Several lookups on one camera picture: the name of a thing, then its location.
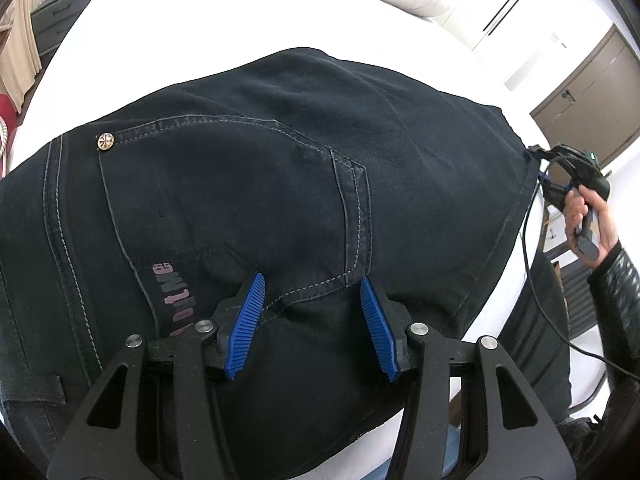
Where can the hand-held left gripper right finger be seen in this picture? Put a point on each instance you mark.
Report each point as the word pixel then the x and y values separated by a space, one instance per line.
pixel 378 327

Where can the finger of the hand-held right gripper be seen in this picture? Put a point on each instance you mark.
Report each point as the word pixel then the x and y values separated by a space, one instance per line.
pixel 550 187
pixel 539 152

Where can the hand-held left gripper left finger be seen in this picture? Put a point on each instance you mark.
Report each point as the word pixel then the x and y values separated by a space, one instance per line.
pixel 244 327

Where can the black denim pants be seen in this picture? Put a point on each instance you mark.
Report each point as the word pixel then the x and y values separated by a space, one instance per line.
pixel 260 170

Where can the person's right forearm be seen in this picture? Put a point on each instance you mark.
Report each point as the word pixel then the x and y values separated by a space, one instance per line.
pixel 620 305

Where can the person's right hand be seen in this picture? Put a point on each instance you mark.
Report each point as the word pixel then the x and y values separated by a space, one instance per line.
pixel 606 230

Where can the brown cabinet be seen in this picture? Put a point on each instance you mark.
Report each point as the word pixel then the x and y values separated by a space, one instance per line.
pixel 590 95

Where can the black slatted chair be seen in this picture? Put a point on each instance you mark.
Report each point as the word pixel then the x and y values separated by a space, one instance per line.
pixel 575 295

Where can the white wardrobe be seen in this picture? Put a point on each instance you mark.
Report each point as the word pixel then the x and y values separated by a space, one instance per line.
pixel 510 10

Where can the white bed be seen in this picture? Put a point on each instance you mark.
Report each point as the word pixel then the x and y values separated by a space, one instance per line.
pixel 165 30

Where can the red cloth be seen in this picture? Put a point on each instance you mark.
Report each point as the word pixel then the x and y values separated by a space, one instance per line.
pixel 7 110

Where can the beige curtain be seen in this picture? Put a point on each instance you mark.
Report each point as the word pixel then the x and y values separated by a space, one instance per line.
pixel 20 55

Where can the grey drawer cabinet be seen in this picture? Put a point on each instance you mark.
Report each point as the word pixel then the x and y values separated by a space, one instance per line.
pixel 60 17

